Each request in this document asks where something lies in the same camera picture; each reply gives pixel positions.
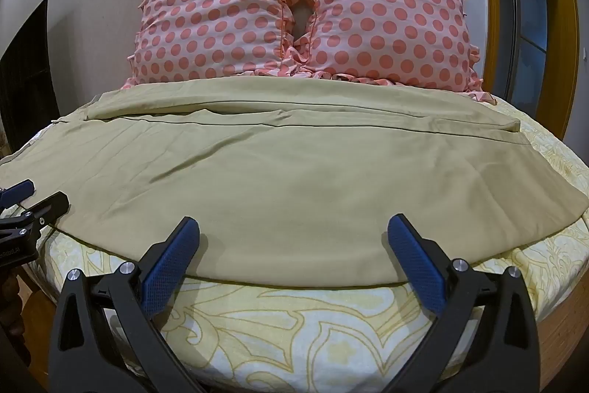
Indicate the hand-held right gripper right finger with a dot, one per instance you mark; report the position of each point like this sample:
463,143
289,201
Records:
412,262

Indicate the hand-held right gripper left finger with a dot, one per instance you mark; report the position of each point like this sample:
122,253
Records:
169,264

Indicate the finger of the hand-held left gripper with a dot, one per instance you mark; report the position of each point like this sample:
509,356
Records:
51,206
19,189

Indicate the dark wooden furniture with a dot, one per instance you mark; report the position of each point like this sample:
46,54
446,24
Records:
23,70

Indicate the yellow floral bed sheet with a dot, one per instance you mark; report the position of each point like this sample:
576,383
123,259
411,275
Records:
294,337

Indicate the pink polka dot pillow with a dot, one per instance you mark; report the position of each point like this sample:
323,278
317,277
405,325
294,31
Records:
391,15
216,11

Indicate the wooden door frame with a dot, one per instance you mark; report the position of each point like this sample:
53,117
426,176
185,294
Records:
487,6

